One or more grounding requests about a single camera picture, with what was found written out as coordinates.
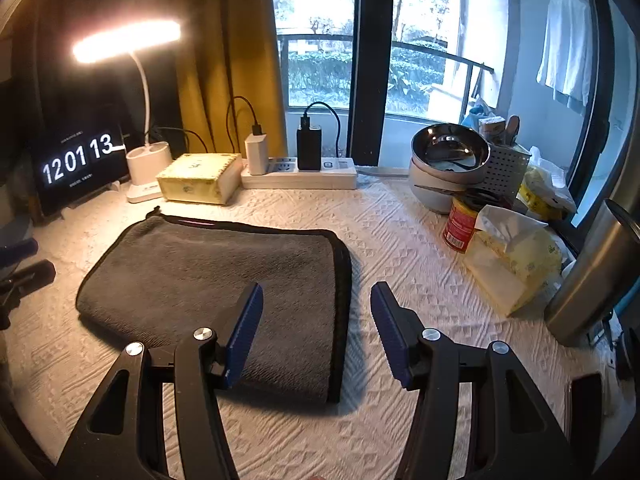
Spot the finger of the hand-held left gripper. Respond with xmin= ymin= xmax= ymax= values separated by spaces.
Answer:
xmin=0 ymin=239 xmax=57 ymax=331

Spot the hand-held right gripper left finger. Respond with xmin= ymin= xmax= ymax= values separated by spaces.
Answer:
xmin=56 ymin=282 xmax=265 ymax=480

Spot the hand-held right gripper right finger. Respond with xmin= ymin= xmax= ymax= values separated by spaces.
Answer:
xmin=370 ymin=281 xmax=591 ymax=480

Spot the grey towel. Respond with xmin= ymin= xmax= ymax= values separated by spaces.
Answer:
xmin=76 ymin=212 xmax=353 ymax=403

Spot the white textured tablecloth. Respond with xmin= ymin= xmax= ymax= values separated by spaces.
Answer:
xmin=0 ymin=180 xmax=626 ymax=480

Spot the black clock display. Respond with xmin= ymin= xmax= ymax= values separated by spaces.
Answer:
xmin=31 ymin=125 xmax=132 ymax=217

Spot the red can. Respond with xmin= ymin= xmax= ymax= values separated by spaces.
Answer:
xmin=442 ymin=195 xmax=485 ymax=252

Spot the yellow tissue pack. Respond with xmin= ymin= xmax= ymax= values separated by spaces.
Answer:
xmin=462 ymin=205 xmax=564 ymax=317

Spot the white desk lamp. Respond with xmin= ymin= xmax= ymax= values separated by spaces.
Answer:
xmin=72 ymin=20 xmax=182 ymax=204

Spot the yellow box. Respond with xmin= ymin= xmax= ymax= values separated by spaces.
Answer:
xmin=156 ymin=152 xmax=243 ymax=204

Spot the white bowl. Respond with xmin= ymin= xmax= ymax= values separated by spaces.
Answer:
xmin=410 ymin=157 xmax=488 ymax=214

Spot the white power strip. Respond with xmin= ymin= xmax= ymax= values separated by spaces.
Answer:
xmin=241 ymin=156 xmax=358 ymax=190

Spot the white charger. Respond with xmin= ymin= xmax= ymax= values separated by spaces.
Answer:
xmin=244 ymin=133 xmax=271 ymax=176

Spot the black charger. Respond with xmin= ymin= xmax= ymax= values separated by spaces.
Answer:
xmin=297 ymin=116 xmax=326 ymax=171

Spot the steel bowl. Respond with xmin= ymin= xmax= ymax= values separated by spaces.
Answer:
xmin=411 ymin=123 xmax=491 ymax=172

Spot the white plastic basket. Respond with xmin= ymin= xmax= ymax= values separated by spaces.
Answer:
xmin=482 ymin=141 xmax=532 ymax=202

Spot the dark phone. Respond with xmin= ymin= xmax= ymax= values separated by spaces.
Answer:
xmin=570 ymin=372 xmax=605 ymax=454

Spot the steel flask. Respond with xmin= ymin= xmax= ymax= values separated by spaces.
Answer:
xmin=544 ymin=199 xmax=640 ymax=347

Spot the yellow plastic bag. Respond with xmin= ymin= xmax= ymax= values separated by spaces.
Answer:
xmin=517 ymin=146 xmax=579 ymax=222

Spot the small printed carton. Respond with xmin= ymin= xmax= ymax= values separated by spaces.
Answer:
xmin=478 ymin=116 xmax=507 ymax=145

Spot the blue bag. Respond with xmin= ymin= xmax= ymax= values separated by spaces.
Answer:
xmin=461 ymin=97 xmax=497 ymax=130

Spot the yellow curtain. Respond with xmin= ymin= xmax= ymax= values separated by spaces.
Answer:
xmin=172 ymin=0 xmax=289 ymax=162

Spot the balcony railing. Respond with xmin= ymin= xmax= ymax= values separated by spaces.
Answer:
xmin=276 ymin=34 xmax=497 ymax=111

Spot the hanging white shirt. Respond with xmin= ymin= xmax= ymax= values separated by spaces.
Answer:
xmin=536 ymin=0 xmax=594 ymax=112

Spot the black lamp cable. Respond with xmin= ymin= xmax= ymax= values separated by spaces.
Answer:
xmin=149 ymin=126 xmax=209 ymax=157

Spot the black charger cable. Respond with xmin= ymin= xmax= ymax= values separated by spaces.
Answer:
xmin=304 ymin=101 xmax=343 ymax=158
xmin=226 ymin=96 xmax=263 ymax=153

